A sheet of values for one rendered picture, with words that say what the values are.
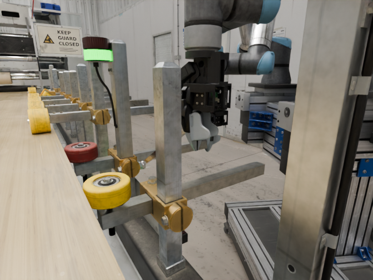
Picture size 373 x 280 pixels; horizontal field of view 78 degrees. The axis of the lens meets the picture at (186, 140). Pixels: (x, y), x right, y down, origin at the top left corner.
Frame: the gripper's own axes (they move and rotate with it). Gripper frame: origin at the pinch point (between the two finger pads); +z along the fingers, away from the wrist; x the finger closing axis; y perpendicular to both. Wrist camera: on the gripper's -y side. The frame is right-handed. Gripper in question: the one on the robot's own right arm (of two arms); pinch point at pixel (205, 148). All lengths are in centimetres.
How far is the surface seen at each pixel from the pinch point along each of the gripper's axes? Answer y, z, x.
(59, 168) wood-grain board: -48, -8, -12
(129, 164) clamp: -32.0, -4.2, -8.4
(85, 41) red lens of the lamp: -38, -34, -5
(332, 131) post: -33, -23, -56
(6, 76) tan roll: -68, -25, 251
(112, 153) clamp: -33.6, -5.1, 0.4
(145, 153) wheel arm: -24.4, -3.7, -1.4
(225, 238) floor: 45, 83, 34
